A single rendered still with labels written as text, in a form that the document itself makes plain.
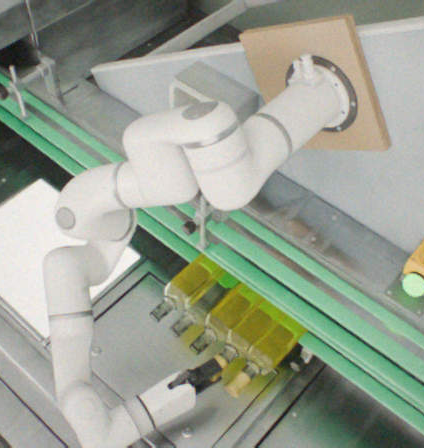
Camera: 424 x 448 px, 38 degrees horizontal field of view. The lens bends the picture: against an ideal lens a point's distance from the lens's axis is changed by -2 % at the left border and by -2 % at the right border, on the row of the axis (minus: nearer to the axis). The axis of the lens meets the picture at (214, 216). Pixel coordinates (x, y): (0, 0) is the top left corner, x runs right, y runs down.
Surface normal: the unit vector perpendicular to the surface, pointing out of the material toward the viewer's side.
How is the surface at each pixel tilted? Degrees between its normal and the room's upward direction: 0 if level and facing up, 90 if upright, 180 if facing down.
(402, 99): 0
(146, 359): 90
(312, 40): 0
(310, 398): 90
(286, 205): 90
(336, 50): 0
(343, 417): 89
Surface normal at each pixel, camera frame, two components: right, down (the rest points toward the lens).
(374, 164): -0.66, 0.58
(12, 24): 0.75, 0.52
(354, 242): 0.02, -0.63
